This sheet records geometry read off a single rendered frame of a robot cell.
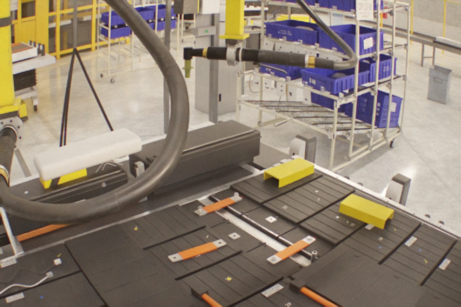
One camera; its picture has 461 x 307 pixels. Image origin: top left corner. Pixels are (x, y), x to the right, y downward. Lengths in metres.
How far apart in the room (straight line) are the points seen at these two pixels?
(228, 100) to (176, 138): 4.43
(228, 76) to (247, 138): 3.54
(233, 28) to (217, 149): 0.39
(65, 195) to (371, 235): 0.84
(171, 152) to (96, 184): 0.60
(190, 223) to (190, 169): 0.24
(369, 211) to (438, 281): 0.34
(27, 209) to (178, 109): 0.29
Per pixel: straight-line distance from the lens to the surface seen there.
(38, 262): 1.05
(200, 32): 3.74
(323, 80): 3.49
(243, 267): 0.98
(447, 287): 1.02
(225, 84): 4.95
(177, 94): 0.66
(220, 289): 0.92
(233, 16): 1.36
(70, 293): 0.94
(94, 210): 0.55
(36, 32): 10.49
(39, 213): 0.58
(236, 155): 1.43
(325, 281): 0.95
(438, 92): 7.14
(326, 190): 1.33
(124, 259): 1.00
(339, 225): 1.16
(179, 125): 0.63
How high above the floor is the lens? 1.62
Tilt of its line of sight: 24 degrees down
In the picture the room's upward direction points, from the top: 1 degrees clockwise
